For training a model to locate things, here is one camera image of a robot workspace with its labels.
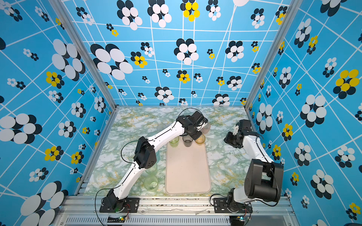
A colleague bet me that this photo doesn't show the grey smoky cup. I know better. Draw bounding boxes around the grey smoky cup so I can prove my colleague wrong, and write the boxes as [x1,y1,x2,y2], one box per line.
[183,135,193,147]

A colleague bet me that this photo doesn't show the amber yellow cup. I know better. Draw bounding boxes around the amber yellow cup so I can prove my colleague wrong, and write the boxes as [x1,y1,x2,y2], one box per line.
[195,134,206,145]

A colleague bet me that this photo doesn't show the green transparent cup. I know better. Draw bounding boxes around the green transparent cup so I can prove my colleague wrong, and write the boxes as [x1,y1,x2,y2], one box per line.
[169,136,180,147]

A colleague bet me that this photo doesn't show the light green textured cup front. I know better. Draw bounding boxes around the light green textured cup front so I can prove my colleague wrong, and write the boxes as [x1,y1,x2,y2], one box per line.
[143,176,159,192]

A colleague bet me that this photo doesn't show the light green textured cup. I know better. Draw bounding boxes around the light green textured cup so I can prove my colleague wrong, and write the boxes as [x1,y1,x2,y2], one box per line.
[143,176,159,192]
[146,164,158,176]

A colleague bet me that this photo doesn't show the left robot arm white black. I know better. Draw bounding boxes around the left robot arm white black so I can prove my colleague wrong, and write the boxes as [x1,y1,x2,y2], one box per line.
[100,110,208,213]

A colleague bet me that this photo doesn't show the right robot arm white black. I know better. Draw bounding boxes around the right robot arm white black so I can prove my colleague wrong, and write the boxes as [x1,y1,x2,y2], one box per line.
[224,119,284,212]

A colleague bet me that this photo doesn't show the pink rectangular tray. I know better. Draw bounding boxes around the pink rectangular tray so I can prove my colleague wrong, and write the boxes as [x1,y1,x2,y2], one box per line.
[165,141,211,195]

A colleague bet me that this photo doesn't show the pink textured cup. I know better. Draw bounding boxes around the pink textured cup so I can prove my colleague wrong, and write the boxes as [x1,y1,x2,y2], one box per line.
[201,122,211,134]

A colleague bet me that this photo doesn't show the frosted clear textured cup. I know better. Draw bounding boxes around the frosted clear textured cup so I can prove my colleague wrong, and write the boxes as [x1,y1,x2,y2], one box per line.
[156,123,167,132]

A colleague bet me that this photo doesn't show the tall teal cup front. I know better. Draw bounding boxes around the tall teal cup front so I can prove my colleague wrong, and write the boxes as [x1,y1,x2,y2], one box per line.
[156,150,160,163]

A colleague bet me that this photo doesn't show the left green circuit board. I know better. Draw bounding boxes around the left green circuit board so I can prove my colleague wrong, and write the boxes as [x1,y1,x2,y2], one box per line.
[107,216,128,223]

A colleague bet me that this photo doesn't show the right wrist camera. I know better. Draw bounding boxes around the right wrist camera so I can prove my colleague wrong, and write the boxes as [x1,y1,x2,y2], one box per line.
[233,125,239,136]

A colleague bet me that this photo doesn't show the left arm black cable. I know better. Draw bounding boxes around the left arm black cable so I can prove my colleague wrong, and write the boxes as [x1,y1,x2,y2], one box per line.
[120,140,139,164]

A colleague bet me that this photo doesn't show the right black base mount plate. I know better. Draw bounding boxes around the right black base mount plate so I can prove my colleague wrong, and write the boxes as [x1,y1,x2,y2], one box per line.
[211,197,253,214]

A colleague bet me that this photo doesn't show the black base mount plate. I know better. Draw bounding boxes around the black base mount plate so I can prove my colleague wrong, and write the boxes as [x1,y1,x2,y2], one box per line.
[100,197,140,213]
[211,197,253,214]

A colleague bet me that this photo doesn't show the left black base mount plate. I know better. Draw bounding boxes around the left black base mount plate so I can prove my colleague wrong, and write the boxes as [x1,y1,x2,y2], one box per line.
[100,197,140,213]

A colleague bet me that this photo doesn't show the right aluminium corner post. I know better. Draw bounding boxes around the right aluminium corner post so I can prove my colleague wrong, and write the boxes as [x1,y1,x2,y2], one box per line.
[245,0,303,113]

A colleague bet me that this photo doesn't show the aluminium corner post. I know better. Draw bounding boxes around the aluminium corner post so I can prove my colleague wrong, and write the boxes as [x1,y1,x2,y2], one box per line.
[245,0,303,113]
[49,1,117,111]

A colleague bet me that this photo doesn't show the left aluminium corner post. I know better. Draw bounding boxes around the left aluminium corner post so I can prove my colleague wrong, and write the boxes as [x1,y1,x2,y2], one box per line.
[49,1,117,111]

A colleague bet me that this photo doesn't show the aluminium front rail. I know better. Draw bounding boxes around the aluminium front rail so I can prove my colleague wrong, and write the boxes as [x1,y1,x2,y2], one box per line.
[54,196,300,226]

